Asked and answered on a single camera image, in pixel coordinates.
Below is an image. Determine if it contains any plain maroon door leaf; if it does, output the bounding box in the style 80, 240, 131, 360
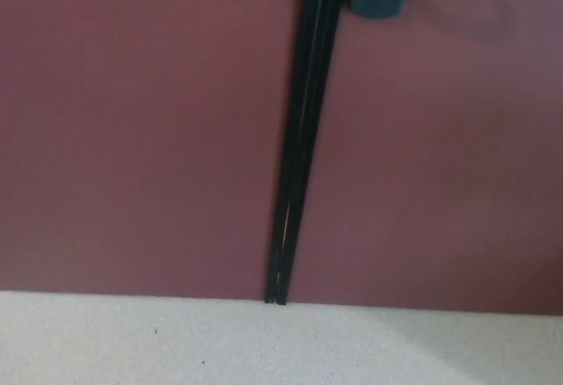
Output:
0, 0, 309, 303

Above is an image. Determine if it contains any maroon door leaf with handle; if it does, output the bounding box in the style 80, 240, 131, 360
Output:
285, 0, 563, 316

